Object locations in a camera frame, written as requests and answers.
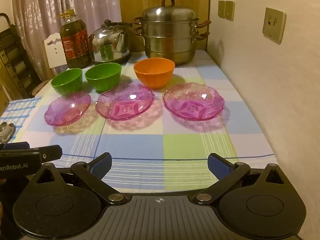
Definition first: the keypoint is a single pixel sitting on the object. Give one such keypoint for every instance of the cooking oil bottle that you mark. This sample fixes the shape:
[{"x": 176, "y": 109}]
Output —
[{"x": 75, "y": 42}]

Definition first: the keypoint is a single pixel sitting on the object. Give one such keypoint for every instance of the green plastic bowl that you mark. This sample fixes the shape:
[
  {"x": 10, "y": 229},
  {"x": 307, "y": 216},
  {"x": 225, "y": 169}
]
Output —
[{"x": 67, "y": 83}]

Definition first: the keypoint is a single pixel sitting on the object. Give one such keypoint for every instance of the blue checked cloth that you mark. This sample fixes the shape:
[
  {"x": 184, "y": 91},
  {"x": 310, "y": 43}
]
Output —
[{"x": 17, "y": 107}]

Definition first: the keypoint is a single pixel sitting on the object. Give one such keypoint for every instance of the beige wall socket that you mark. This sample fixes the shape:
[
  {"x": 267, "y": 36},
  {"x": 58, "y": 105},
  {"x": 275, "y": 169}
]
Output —
[{"x": 273, "y": 26}]

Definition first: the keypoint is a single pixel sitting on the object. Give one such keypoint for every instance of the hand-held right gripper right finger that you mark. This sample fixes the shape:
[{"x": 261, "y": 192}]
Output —
[{"x": 218, "y": 166}]

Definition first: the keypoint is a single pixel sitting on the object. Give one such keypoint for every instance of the white wooden chair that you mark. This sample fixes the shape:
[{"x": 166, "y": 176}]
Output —
[{"x": 52, "y": 52}]

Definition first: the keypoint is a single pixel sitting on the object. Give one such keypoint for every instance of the pink transparent plate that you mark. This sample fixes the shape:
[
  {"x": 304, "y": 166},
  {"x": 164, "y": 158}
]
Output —
[
  {"x": 193, "y": 102},
  {"x": 125, "y": 103},
  {"x": 67, "y": 110}
]

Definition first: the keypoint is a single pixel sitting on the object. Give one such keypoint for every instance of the orange cup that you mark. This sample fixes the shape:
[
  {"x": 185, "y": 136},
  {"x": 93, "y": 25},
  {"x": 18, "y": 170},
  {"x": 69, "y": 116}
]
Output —
[{"x": 153, "y": 76}]

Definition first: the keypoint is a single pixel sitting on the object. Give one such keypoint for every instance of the beige wall switch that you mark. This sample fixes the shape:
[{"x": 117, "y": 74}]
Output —
[
  {"x": 229, "y": 10},
  {"x": 221, "y": 9}
]

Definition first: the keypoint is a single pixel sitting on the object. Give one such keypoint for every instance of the pale purple curtain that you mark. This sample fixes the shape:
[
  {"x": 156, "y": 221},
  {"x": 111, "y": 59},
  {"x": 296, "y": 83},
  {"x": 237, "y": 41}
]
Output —
[{"x": 95, "y": 2}]

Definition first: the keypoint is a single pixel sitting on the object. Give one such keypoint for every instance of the stainless steel kettle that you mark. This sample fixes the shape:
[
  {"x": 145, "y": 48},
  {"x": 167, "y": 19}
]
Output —
[{"x": 107, "y": 45}]

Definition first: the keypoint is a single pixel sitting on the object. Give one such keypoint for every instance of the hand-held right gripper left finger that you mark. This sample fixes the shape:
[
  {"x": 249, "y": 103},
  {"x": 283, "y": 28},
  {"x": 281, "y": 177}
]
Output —
[{"x": 101, "y": 166}]

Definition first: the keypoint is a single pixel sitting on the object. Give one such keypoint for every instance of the small green cup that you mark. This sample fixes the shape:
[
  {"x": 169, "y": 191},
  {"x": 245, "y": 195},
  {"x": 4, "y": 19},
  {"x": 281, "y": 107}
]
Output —
[{"x": 103, "y": 80}]

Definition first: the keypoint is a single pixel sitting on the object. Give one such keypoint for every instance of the stainless steel steamer pot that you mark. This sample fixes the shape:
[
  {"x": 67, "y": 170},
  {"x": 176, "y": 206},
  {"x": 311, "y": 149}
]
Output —
[{"x": 170, "y": 35}]

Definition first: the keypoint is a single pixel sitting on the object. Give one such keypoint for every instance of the black folding rack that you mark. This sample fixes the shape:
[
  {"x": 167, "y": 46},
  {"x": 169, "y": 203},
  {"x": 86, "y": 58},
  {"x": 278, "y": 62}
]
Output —
[{"x": 15, "y": 55}]

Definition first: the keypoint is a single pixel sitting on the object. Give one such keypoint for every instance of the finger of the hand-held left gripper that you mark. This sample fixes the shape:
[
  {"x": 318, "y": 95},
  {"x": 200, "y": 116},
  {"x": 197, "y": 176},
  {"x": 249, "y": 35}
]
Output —
[
  {"x": 15, "y": 145},
  {"x": 53, "y": 151}
]

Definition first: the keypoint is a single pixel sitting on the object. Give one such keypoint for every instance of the beige trash bin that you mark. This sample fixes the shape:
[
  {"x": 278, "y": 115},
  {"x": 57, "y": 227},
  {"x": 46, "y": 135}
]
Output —
[{"x": 40, "y": 87}]

